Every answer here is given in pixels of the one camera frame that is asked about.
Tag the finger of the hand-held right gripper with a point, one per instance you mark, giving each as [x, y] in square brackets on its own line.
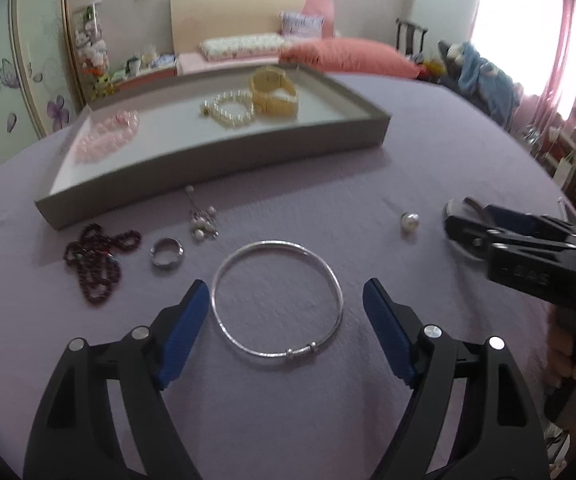
[522, 222]
[472, 240]

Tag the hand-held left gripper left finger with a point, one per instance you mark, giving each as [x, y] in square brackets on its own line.
[183, 332]

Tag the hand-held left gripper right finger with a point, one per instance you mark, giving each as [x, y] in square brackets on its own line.
[387, 332]

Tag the silver cuff bangle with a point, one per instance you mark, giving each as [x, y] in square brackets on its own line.
[451, 207]

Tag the pearl stud earring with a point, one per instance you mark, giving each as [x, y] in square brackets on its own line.
[410, 221]

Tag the thin silver bangle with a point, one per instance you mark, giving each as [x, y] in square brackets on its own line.
[300, 350]

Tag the pearl drop earring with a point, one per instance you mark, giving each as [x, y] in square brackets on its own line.
[199, 232]

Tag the grey cardboard tray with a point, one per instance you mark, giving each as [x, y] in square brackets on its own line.
[218, 165]

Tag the person's right hand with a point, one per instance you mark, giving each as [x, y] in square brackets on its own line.
[565, 350]

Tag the white metal rack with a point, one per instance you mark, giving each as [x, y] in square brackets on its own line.
[567, 160]

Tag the blue plush garment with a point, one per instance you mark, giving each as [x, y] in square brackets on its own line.
[487, 80]

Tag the black office chair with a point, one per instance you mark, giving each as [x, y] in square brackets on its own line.
[447, 67]

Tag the red and yellow toys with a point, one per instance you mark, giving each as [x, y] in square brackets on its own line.
[427, 67]

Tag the pink curtain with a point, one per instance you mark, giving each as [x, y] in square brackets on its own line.
[557, 45]

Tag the dark wooden chair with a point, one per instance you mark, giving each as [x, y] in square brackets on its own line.
[410, 35]

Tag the pink nightstand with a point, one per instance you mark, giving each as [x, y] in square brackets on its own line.
[153, 77]

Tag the yellow green plush toy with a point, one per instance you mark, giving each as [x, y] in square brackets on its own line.
[102, 85]

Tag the pink bed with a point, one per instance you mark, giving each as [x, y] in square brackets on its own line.
[190, 62]

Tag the white mug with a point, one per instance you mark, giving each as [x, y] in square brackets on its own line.
[134, 66]

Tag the small purple pillow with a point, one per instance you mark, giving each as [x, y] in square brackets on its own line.
[303, 24]

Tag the printed white pillow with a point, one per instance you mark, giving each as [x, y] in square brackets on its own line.
[243, 45]

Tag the clear tube of plush toys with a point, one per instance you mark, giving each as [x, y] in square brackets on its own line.
[90, 45]

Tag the floral sliding door wardrobe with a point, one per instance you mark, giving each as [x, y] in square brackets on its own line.
[38, 60]

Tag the beige and pink headboard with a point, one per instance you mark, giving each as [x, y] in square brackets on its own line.
[228, 15]

